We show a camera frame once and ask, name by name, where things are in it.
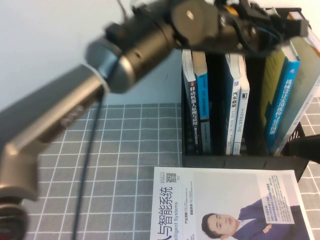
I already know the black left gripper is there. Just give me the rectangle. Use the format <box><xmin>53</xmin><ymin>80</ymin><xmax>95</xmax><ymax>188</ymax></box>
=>
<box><xmin>213</xmin><ymin>6</ymin><xmax>310</xmax><ymax>55</ymax></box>

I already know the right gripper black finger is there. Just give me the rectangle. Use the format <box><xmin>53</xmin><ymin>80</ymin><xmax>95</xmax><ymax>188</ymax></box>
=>
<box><xmin>289</xmin><ymin>134</ymin><xmax>320</xmax><ymax>151</ymax></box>
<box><xmin>289</xmin><ymin>148</ymin><xmax>320</xmax><ymax>165</ymax></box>

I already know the yellow-green mechanical design book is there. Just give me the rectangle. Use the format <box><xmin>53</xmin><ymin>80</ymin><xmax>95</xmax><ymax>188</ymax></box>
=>
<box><xmin>259</xmin><ymin>46</ymin><xmax>301</xmax><ymax>155</ymax></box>

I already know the white spine driving book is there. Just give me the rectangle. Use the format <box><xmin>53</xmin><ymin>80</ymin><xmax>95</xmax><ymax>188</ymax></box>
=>
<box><xmin>234</xmin><ymin>56</ymin><xmax>252</xmax><ymax>155</ymax></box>

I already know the dark teal cover book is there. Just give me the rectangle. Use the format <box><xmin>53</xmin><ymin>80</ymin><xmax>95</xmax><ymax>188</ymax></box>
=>
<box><xmin>223</xmin><ymin>53</ymin><xmax>242</xmax><ymax>155</ymax></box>

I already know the grey cover book orange trim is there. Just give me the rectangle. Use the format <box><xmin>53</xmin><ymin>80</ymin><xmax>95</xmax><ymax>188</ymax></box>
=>
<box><xmin>273</xmin><ymin>11</ymin><xmax>320</xmax><ymax>155</ymax></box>

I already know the black plastic book stand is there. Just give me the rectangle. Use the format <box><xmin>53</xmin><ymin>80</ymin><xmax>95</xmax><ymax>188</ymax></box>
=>
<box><xmin>181</xmin><ymin>7</ymin><xmax>312</xmax><ymax>182</ymax></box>

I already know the blue spine DTC book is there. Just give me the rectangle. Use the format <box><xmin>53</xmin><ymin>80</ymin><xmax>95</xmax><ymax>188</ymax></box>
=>
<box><xmin>192</xmin><ymin>51</ymin><xmax>212</xmax><ymax>154</ymax></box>

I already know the black spine robot book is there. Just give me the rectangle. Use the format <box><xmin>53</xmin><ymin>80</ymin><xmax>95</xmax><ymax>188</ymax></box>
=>
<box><xmin>181</xmin><ymin>48</ymin><xmax>203</xmax><ymax>155</ymax></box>

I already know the white magazine with man portrait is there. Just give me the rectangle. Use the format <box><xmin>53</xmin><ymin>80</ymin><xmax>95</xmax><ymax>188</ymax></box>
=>
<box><xmin>149</xmin><ymin>166</ymin><xmax>316</xmax><ymax>240</ymax></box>

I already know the black camera cable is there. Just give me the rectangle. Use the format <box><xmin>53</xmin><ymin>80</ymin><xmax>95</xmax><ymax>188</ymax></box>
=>
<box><xmin>71</xmin><ymin>92</ymin><xmax>106</xmax><ymax>240</ymax></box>

